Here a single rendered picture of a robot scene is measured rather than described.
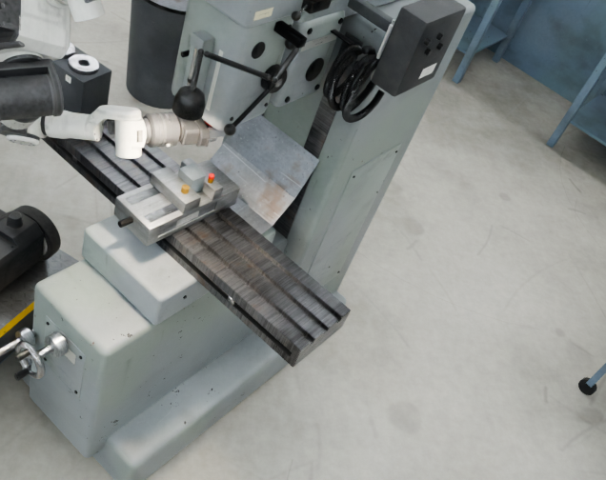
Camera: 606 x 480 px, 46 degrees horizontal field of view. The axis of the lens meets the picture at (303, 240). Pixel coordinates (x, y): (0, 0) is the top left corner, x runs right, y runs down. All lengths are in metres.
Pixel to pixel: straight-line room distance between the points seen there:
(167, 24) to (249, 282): 2.07
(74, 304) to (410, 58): 1.14
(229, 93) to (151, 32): 2.16
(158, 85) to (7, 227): 1.77
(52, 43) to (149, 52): 2.29
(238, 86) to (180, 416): 1.27
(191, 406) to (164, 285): 0.68
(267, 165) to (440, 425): 1.43
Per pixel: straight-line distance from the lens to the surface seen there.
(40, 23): 1.69
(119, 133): 1.87
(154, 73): 4.02
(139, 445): 2.52
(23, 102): 1.65
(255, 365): 2.78
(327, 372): 3.11
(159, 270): 2.11
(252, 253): 2.11
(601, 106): 5.64
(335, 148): 2.21
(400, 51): 1.79
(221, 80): 1.77
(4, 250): 2.47
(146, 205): 2.07
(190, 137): 1.92
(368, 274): 3.57
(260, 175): 2.35
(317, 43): 1.91
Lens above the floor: 2.40
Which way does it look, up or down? 42 degrees down
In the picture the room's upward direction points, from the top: 22 degrees clockwise
